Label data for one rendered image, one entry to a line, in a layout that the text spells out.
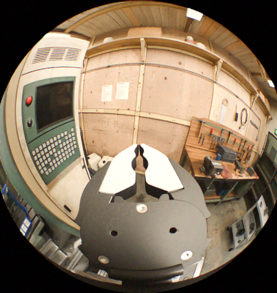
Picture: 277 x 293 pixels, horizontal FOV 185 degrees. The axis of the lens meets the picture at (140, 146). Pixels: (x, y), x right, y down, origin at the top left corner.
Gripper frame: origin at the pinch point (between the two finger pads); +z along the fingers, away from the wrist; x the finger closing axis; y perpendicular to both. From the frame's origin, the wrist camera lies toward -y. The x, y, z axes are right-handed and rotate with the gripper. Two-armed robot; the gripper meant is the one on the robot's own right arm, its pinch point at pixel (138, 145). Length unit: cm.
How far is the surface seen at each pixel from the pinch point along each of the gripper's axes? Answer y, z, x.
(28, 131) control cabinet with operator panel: -5, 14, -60
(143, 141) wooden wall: 70, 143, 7
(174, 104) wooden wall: 4, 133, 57
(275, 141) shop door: -4, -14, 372
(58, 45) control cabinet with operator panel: -63, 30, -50
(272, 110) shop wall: -91, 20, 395
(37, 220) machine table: 46, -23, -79
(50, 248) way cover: 64, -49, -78
